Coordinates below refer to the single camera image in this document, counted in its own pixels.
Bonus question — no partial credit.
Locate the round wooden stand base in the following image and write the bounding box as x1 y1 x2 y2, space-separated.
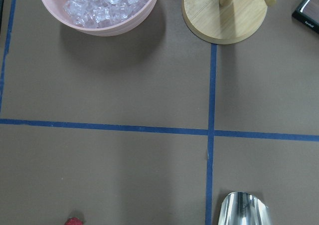
182 0 276 45

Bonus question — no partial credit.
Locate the red strawberry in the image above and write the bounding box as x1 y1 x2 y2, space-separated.
64 217 84 225

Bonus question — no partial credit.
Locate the black framed tray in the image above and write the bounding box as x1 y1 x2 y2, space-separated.
292 0 319 33

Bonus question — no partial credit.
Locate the steel scoop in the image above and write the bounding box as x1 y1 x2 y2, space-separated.
218 192 272 225

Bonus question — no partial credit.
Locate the pink bowl of ice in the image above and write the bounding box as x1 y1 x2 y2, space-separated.
42 0 157 36

